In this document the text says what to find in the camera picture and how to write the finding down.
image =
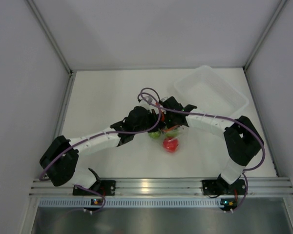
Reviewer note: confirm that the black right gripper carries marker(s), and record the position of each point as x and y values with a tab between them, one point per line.
169	126

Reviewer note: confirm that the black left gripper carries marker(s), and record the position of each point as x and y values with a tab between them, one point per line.
153	116

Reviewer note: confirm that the green fake apple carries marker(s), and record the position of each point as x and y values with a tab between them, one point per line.
172	132

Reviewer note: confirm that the green fake lime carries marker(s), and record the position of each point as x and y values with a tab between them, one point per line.
154	135

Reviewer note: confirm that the clear zip top bag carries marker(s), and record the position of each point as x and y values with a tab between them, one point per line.
159	141

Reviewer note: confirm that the red fake tomato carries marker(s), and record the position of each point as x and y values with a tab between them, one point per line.
170	144

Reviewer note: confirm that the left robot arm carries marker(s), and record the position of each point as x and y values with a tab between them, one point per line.
62	161

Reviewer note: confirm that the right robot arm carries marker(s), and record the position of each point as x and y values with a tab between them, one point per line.
244	144

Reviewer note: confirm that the white perforated plastic basket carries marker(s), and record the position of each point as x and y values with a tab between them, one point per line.
211	93

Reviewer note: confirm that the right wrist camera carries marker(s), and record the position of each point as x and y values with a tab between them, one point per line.
164	99

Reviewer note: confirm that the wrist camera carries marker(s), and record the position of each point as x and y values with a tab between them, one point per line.
146	102
164	99

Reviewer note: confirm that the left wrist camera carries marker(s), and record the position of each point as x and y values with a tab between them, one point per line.
146	102

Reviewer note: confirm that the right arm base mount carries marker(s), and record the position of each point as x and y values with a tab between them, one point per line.
215	187

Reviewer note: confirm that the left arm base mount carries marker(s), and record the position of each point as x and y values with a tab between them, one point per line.
104	187

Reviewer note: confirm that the white slotted cable duct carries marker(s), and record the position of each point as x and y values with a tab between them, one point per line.
136	202

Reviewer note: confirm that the aluminium mounting rail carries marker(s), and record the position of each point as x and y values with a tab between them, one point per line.
258	187

